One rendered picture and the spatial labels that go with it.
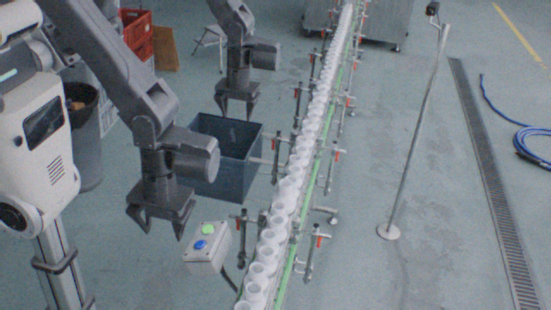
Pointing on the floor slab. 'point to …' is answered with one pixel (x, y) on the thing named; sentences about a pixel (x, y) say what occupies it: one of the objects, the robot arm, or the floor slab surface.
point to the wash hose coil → (524, 137)
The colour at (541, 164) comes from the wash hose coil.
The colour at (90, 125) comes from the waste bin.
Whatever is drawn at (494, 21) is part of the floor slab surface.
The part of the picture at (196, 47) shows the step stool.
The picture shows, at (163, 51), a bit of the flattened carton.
